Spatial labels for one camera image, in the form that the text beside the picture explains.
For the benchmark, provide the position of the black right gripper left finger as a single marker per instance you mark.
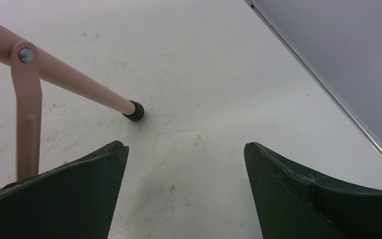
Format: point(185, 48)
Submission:
point(73, 201)

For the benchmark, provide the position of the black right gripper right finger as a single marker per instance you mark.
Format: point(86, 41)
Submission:
point(296, 202)

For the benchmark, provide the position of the pink music stand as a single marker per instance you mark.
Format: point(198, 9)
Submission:
point(29, 65)

